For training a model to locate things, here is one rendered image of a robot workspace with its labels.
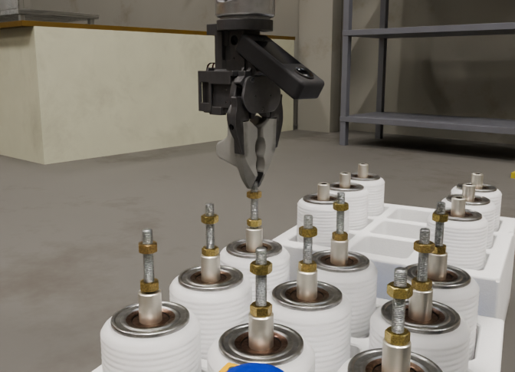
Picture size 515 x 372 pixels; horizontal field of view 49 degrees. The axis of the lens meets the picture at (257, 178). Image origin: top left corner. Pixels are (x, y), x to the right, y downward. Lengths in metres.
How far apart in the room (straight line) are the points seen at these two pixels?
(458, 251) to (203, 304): 0.47
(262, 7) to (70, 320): 0.75
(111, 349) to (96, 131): 2.67
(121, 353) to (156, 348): 0.03
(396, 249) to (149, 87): 2.50
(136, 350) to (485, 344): 0.40
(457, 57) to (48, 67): 2.55
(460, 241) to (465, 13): 3.17
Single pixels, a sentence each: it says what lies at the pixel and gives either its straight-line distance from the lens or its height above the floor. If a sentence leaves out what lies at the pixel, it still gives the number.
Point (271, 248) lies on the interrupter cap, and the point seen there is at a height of 0.25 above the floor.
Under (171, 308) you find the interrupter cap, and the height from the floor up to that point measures 0.25.
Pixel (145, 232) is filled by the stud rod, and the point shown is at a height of 0.34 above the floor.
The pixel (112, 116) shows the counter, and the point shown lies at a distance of 3.23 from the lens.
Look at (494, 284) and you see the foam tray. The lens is 0.93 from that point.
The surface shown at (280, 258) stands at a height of 0.25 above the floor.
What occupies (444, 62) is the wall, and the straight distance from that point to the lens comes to 4.07.
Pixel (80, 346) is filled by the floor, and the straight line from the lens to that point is 1.10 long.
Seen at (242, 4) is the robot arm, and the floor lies 0.56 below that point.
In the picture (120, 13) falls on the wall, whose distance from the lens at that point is 6.46.
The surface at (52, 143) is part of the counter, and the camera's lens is 3.06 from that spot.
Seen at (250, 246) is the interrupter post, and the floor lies 0.26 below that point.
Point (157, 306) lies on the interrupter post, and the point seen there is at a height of 0.27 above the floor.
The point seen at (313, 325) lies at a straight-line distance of 0.58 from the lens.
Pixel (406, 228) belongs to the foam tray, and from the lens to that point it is 1.19.
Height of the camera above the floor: 0.49
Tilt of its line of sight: 11 degrees down
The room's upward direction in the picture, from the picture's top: straight up
